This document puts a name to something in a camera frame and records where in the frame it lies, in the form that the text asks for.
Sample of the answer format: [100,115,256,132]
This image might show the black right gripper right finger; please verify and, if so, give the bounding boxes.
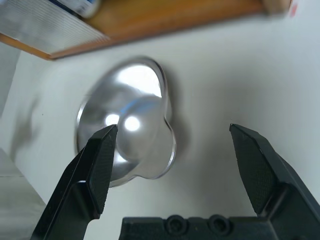
[229,123,320,240]

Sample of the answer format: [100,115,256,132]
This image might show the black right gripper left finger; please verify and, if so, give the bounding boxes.
[31,124,119,240]

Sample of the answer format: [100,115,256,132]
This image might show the white bottle blue label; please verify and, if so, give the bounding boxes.
[53,0,101,19]

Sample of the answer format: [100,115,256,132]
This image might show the wooden cabinet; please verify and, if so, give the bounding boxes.
[0,0,295,61]

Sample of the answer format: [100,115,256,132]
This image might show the shiny metal bowl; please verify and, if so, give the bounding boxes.
[75,55,178,188]

